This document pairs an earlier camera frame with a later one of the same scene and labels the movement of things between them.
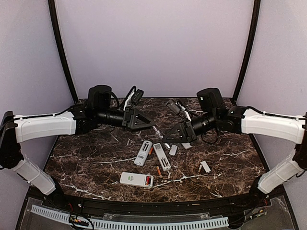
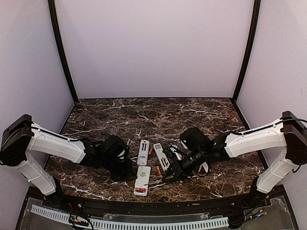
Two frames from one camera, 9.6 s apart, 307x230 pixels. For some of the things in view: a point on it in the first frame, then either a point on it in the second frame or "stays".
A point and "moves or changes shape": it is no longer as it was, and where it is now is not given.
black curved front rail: x=210 y=205 stays
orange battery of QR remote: x=159 y=170 stays
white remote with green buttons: x=135 y=179 moves or changes shape
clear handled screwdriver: x=157 y=132 -> x=154 y=182
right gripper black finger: x=177 y=135 -> x=173 y=173
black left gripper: x=130 y=118 -> x=128 y=173
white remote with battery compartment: x=143 y=152 stays
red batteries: x=148 y=181 -> x=139 y=189
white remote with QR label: x=163 y=160 stays
